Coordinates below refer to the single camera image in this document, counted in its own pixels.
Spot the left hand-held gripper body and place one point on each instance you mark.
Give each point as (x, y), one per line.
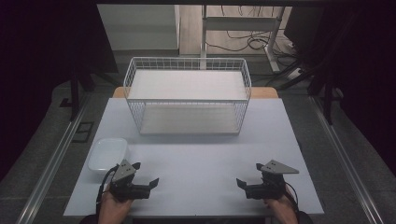
(124, 188)

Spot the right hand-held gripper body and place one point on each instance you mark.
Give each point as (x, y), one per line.
(269, 189)

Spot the person's right hand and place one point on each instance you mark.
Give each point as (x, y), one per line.
(282, 207)

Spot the person's left hand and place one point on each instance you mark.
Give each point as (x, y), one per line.
(112, 207)

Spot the white rectangular dish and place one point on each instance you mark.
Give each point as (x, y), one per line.
(107, 154)

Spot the black metal stand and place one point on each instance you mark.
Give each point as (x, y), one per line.
(74, 93)
(327, 99)

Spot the white power strip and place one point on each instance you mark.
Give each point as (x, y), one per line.
(294, 73)

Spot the white cabinet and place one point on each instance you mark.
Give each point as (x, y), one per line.
(140, 26)

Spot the black floor socket frame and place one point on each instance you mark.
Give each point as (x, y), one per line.
(82, 132)

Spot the metal floor rail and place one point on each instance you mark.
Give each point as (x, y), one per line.
(53, 161)
(345, 161)

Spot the white metal desk frame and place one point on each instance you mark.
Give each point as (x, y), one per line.
(239, 23)

